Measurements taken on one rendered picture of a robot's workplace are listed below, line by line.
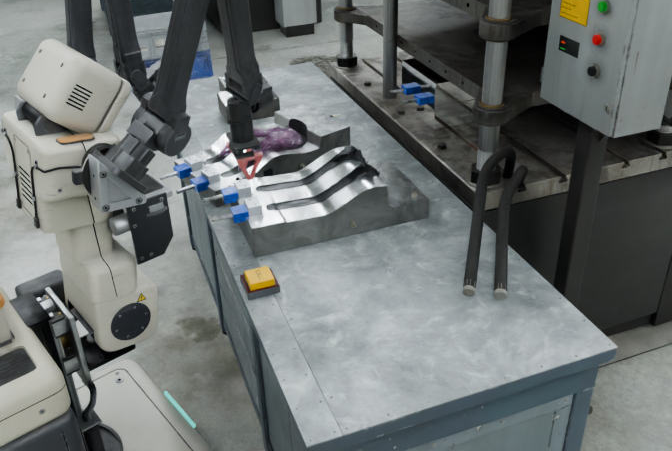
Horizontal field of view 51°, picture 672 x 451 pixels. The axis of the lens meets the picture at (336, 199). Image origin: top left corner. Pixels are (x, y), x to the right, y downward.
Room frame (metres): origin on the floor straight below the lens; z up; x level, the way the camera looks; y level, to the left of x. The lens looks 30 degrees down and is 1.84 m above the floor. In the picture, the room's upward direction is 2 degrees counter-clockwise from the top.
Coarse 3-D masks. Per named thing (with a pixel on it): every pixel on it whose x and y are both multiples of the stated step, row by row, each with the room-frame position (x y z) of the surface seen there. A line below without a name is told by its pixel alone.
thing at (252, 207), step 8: (248, 200) 1.60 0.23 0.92; (256, 200) 1.60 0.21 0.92; (232, 208) 1.58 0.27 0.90; (240, 208) 1.58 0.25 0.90; (248, 208) 1.56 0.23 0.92; (256, 208) 1.57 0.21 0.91; (216, 216) 1.56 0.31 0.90; (224, 216) 1.56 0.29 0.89; (232, 216) 1.56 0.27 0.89; (240, 216) 1.56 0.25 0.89; (248, 216) 1.56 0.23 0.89
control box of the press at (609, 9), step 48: (576, 0) 1.76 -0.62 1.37; (624, 0) 1.61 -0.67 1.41; (576, 48) 1.73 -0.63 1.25; (624, 48) 1.58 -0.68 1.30; (576, 96) 1.71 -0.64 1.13; (624, 96) 1.58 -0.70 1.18; (576, 144) 1.75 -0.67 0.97; (576, 192) 1.73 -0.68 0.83; (576, 240) 1.71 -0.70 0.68; (576, 288) 1.72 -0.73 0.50
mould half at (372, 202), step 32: (320, 160) 1.82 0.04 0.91; (352, 160) 1.77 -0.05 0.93; (256, 192) 1.69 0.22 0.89; (288, 192) 1.69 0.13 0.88; (320, 192) 1.68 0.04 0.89; (352, 192) 1.62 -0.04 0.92; (384, 192) 1.63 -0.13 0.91; (416, 192) 1.71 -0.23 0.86; (256, 224) 1.52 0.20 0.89; (288, 224) 1.53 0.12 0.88; (320, 224) 1.56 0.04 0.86; (384, 224) 1.63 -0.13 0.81; (256, 256) 1.50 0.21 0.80
